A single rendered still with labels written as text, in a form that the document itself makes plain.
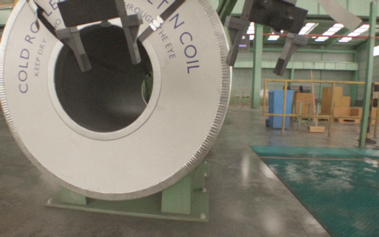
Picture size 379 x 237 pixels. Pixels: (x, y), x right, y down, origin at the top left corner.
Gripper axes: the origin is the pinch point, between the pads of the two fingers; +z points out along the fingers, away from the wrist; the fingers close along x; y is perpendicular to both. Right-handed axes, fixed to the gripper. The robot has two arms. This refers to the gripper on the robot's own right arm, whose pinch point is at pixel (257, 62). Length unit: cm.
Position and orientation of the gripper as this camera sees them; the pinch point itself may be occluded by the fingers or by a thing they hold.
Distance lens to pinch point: 51.3
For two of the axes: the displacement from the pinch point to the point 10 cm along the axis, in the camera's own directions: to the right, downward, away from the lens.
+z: -2.0, 8.6, 4.7
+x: 9.7, 1.1, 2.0
